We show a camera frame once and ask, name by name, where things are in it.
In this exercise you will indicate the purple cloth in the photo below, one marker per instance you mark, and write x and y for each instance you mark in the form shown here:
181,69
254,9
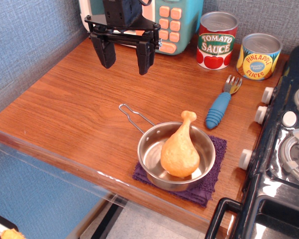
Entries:
202,192

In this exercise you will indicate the small steel saucepan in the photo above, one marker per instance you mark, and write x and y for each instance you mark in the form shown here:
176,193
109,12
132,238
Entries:
149,149

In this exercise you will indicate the orange toy food bottom left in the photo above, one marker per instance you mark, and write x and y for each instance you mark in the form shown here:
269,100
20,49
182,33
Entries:
12,234

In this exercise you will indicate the toy chicken drumstick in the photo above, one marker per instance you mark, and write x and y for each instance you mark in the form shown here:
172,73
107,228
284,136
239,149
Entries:
178,155

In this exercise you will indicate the white stove knob upper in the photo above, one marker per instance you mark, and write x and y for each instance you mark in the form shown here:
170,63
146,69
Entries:
267,95

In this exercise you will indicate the white stove knob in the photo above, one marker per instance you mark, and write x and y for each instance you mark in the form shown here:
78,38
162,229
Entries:
245,158
267,95
260,114

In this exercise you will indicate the toy microwave teal and white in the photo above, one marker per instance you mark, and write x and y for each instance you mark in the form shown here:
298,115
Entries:
179,20

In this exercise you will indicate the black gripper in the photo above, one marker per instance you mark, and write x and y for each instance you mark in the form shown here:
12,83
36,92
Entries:
124,15

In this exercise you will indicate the pineapple slices can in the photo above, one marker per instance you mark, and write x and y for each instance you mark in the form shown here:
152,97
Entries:
258,56

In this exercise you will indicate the blue handled metal fork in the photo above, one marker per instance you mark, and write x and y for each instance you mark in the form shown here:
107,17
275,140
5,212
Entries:
219,107

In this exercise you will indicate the white stove knob middle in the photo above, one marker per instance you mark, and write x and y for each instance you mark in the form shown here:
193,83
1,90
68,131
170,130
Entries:
260,114

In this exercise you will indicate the tomato sauce can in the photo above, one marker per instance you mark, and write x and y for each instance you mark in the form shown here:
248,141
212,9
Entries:
216,40

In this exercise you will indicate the black toy stove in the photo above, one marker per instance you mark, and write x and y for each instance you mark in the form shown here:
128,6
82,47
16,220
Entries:
270,204

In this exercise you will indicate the white stove knob lower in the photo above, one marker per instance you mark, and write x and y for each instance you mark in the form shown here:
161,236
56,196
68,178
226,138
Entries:
245,158

